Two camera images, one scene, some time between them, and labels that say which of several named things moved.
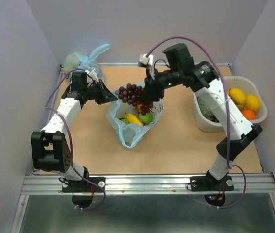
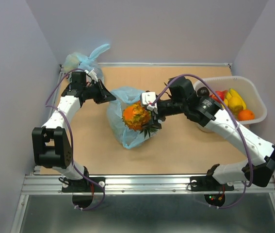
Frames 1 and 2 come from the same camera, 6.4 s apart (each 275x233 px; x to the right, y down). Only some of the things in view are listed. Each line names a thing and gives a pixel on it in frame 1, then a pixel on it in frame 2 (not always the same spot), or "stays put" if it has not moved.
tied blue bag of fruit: [74, 61] stays put
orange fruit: [249, 114] stays put
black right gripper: [153, 92] → [155, 123]
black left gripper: [105, 95] stays put
